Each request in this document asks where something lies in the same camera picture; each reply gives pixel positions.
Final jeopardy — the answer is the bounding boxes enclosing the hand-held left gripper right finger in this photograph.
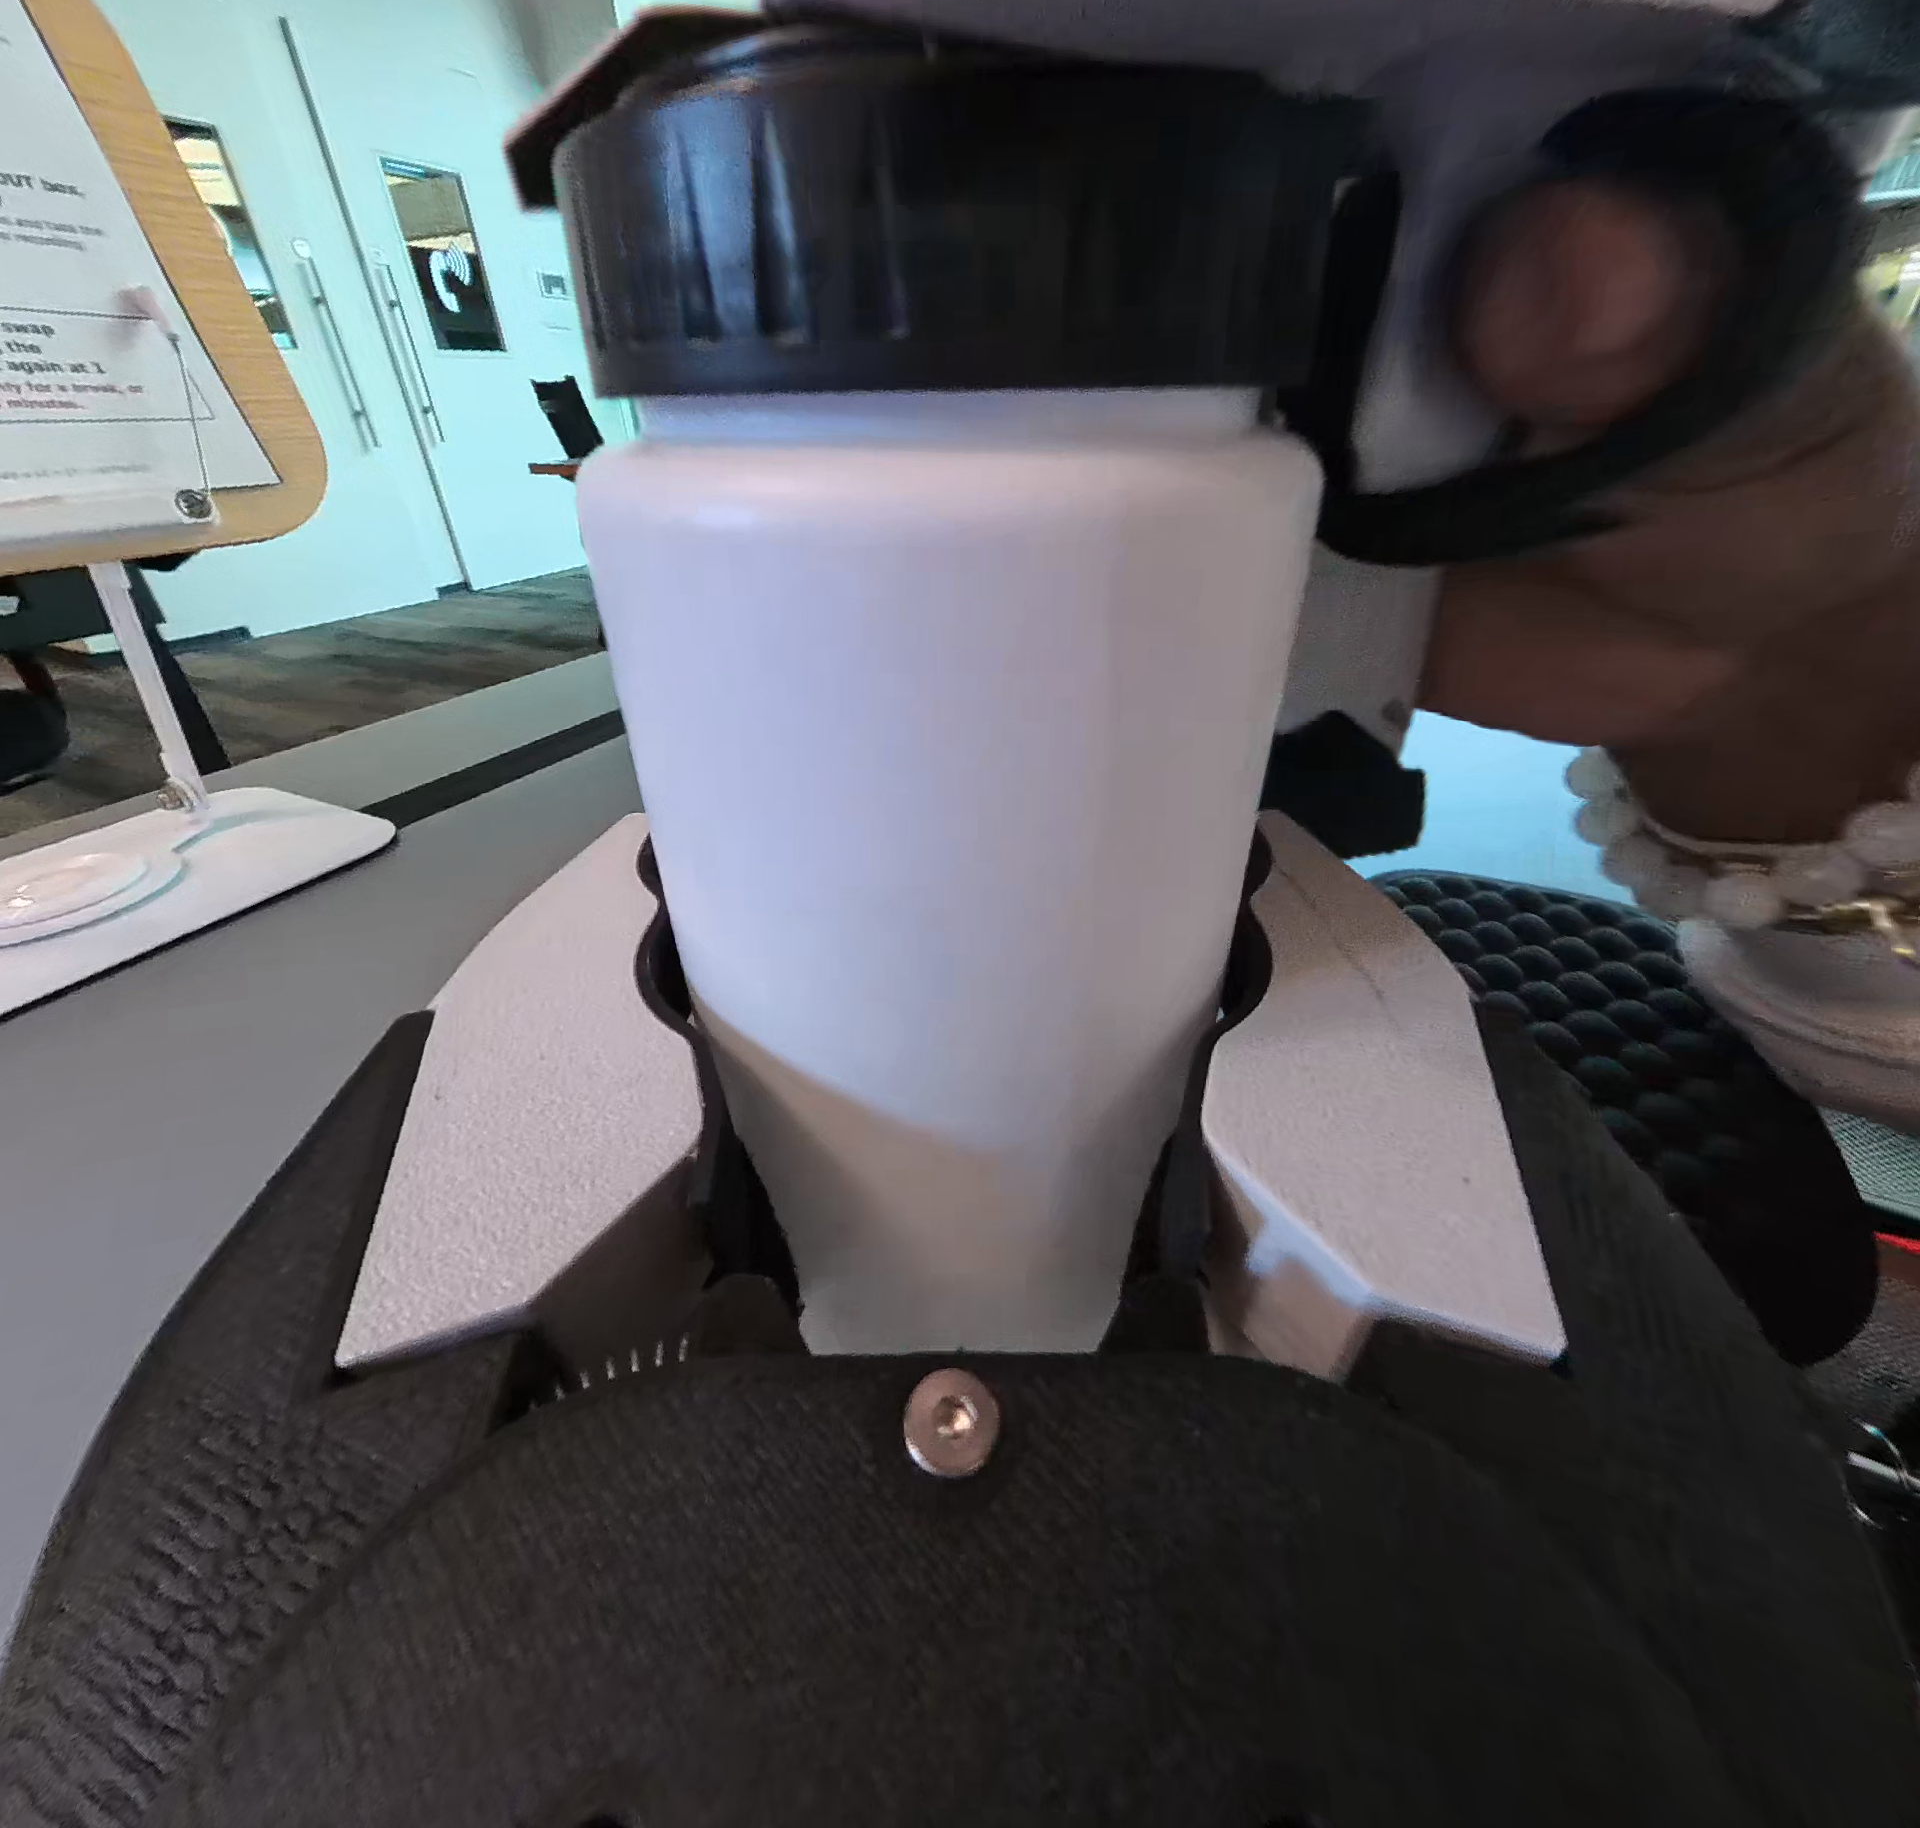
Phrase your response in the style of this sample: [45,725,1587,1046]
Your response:
[1161,807,1568,1380]

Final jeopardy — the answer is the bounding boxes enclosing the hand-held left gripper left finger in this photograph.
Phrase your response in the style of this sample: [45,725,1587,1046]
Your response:
[332,813,751,1386]

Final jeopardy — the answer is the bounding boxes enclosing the black bottle lid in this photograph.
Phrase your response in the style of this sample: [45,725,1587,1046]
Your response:
[552,28,1381,403]

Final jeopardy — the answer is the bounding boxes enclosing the white plastic bottle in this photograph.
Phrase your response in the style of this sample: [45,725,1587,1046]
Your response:
[577,388,1325,1357]

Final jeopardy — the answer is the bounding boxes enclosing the person's right forearm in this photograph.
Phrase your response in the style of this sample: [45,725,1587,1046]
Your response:
[1680,928,1920,1109]

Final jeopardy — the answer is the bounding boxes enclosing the white door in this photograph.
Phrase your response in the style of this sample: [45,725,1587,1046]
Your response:
[285,19,601,592]
[157,19,466,629]

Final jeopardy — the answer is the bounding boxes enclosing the wooden instruction board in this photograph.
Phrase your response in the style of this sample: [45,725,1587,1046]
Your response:
[0,0,330,576]

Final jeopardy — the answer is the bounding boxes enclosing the printed instruction sheet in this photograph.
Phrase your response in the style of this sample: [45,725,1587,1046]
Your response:
[0,0,286,510]

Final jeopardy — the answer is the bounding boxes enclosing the white bead bracelet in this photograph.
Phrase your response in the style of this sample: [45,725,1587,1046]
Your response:
[1565,745,1920,959]

